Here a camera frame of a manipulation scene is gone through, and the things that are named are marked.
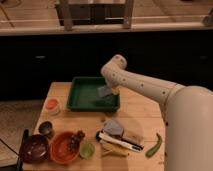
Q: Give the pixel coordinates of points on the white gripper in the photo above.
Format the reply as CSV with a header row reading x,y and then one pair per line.
x,y
114,86

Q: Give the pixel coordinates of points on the blue grey sponge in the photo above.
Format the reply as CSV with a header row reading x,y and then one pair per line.
x,y
104,91

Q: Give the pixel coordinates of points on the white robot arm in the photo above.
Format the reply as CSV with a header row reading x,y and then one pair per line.
x,y
187,112

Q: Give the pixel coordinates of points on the green plastic tray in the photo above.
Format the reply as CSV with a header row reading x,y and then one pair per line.
x,y
84,97

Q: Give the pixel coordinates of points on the grey cloth piece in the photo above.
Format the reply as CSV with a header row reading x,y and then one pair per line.
x,y
113,127

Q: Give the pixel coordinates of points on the yellow banana toy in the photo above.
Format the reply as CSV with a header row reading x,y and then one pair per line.
x,y
111,148

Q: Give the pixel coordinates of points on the white jar orange lid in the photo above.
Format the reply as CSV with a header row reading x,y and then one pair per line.
x,y
52,107

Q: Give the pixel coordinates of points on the small green cup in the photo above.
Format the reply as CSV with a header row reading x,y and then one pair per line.
x,y
87,150

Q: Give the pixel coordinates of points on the brown grape bunch toy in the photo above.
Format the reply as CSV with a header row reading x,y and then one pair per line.
x,y
74,140

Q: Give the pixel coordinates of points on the green chili pepper toy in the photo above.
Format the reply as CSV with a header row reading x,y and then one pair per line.
x,y
153,150

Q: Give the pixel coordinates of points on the small metal cup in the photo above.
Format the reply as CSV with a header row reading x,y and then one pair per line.
x,y
46,129

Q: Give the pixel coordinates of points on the orange bowl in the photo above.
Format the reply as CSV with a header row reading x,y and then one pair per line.
x,y
60,150

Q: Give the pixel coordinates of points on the dark maroon bowl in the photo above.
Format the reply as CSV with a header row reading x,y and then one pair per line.
x,y
35,149

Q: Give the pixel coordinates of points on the white black handled utensil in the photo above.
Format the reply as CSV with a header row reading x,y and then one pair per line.
x,y
124,144

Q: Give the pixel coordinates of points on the wooden stool frame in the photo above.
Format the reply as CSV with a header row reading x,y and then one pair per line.
x,y
94,12

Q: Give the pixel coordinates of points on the black spoon handle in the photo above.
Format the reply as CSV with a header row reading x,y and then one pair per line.
x,y
19,163

